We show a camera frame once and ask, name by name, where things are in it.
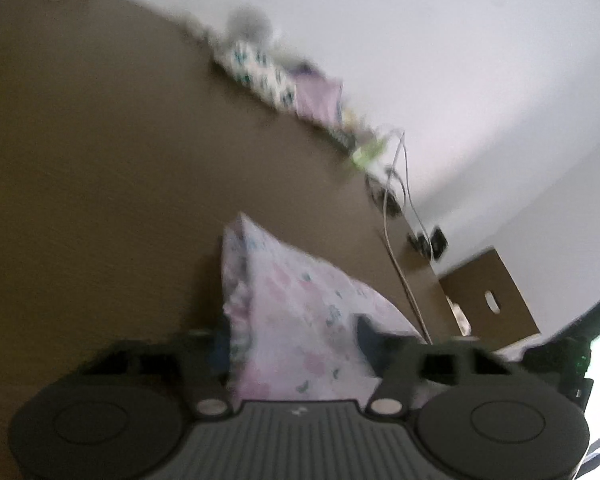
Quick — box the pink floral white garment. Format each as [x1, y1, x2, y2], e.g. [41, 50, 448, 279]
[222, 214, 416, 404]

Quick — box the white charging cable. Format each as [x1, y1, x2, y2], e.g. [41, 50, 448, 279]
[379, 131, 434, 346]

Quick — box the teal flower white pouch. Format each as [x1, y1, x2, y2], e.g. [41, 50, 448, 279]
[213, 40, 297, 113]

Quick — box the green translucent box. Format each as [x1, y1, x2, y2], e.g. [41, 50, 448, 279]
[350, 139, 387, 171]

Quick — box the brown wooden chair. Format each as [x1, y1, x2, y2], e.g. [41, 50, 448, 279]
[440, 248, 540, 350]

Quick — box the grey charging cable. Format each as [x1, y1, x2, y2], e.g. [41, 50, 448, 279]
[386, 131, 432, 256]

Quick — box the white round speaker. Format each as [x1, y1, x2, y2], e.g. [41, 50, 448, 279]
[226, 6, 275, 47]

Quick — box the folded lilac cloth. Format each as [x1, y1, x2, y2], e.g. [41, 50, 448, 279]
[294, 73, 342, 127]

